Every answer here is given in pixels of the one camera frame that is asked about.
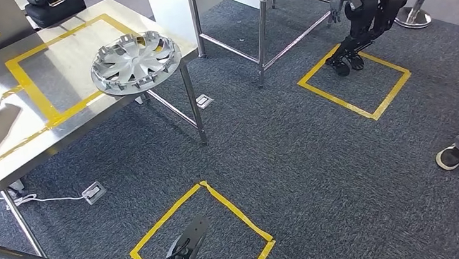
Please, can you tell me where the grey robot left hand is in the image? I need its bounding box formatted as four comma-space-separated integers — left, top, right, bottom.
164, 214, 214, 259

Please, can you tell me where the yellow floor tape square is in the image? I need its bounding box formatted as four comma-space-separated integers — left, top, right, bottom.
122, 174, 278, 259
293, 37, 416, 129

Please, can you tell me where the metal floor outlet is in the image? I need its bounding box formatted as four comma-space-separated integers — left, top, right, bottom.
195, 93, 216, 111
80, 180, 109, 207

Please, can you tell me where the white power strip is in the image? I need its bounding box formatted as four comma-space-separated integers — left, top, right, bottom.
7, 178, 27, 197

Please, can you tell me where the silver wheel hubcap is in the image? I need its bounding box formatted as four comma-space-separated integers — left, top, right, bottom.
87, 27, 186, 99

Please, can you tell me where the white side panel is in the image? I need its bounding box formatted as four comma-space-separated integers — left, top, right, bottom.
145, 0, 264, 49

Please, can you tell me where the black carrying case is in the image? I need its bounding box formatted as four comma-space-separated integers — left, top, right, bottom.
23, 0, 89, 30

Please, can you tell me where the black humanoid robot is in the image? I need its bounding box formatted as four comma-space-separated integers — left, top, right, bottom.
320, 0, 459, 80

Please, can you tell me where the white power cable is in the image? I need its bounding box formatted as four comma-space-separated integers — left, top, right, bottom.
0, 187, 87, 211

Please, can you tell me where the chrome stanchion post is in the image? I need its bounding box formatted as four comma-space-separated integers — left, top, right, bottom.
393, 2, 434, 32

